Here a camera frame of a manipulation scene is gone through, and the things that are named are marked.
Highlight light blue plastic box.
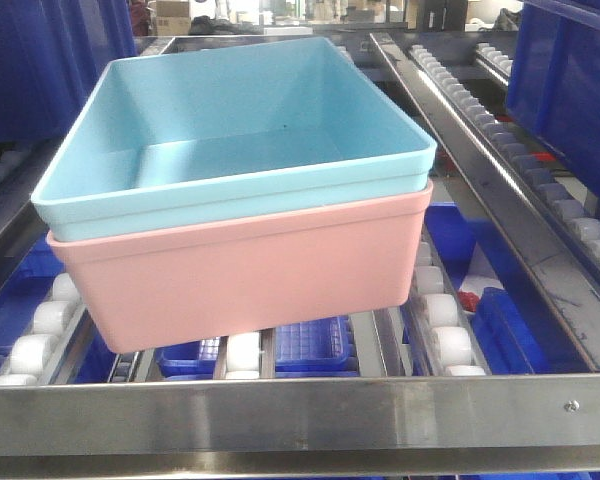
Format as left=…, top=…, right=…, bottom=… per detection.
left=31, top=37, right=436, bottom=241

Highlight pink plastic box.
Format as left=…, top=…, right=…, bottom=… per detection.
left=49, top=189, right=431, bottom=353

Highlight cardboard boxes in background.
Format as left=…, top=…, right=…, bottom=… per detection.
left=149, top=1, right=191, bottom=36

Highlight stainless steel shelf rack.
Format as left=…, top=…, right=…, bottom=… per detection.
left=0, top=31, right=600, bottom=479

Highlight dark blue bin right shelf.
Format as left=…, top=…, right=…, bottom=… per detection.
left=507, top=1, right=600, bottom=199

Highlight dark blue bin shelf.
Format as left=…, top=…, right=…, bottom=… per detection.
left=0, top=1, right=136, bottom=143
left=507, top=1, right=600, bottom=199

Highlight dark blue bin left shelf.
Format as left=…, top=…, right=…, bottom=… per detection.
left=0, top=1, right=136, bottom=143

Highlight blue gridded tray below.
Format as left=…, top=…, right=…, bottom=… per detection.
left=275, top=316, right=357, bottom=373

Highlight white roller track middle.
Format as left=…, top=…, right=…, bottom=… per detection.
left=225, top=332, right=261, bottom=380

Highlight white roller track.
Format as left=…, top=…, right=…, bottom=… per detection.
left=412, top=241, right=490, bottom=377
left=225, top=332, right=261, bottom=380
left=0, top=272, right=82, bottom=386

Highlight red small object below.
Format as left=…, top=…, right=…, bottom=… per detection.
left=457, top=291, right=480, bottom=313

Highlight white roller track right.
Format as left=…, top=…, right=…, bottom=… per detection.
left=412, top=241, right=490, bottom=377

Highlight grey roller track far right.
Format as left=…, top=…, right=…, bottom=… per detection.
left=409, top=44, right=600, bottom=268

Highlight white roller track left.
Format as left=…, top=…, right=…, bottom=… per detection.
left=0, top=272, right=82, bottom=386

